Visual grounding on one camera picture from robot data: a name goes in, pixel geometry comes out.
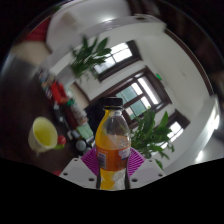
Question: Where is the dark wooden double door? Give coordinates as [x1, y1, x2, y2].
[89, 66, 173, 130]

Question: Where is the pale yellow cup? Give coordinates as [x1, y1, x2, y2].
[27, 116, 67, 155]

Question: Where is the dark-framed window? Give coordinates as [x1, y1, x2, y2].
[159, 109, 191, 150]
[92, 40, 143, 83]

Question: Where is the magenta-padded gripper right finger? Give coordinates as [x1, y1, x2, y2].
[127, 146, 167, 190]

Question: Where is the small potted plant, white pot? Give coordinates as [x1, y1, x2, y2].
[69, 35, 113, 80]

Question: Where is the green packet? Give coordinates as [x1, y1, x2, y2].
[75, 122, 95, 141]

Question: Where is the red box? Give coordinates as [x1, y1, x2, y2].
[50, 81, 70, 105]

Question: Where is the large potted plant, white pot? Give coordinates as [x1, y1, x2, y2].
[131, 107, 176, 170]

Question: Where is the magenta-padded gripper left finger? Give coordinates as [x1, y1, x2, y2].
[58, 146, 100, 190]

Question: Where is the dark tray of snacks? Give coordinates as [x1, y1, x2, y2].
[64, 102, 88, 130]

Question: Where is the red carpeted staircase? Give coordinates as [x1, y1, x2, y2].
[24, 17, 51, 43]

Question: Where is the clear bottle with orange drink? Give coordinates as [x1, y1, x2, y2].
[94, 96, 133, 191]

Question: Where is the black chair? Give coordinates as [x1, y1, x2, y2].
[84, 99, 108, 135]

